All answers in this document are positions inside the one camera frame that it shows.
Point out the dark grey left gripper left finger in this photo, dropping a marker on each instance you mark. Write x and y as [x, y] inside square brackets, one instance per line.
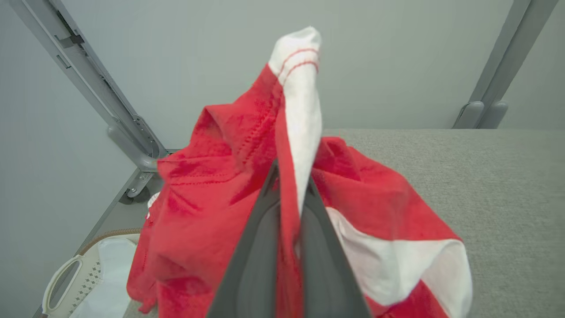
[251, 274]

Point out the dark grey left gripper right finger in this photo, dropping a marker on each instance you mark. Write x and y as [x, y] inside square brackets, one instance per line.
[326, 278]

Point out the red shorts with white stripes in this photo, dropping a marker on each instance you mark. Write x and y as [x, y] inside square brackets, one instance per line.
[212, 198]

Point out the white plastic laundry basket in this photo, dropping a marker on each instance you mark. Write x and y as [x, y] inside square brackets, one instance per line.
[88, 282]

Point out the grey metal post with bolted bracket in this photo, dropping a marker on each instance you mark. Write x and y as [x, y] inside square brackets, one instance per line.
[88, 77]

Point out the grey metal post with rounded feet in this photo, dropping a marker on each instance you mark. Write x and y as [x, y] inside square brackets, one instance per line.
[507, 57]

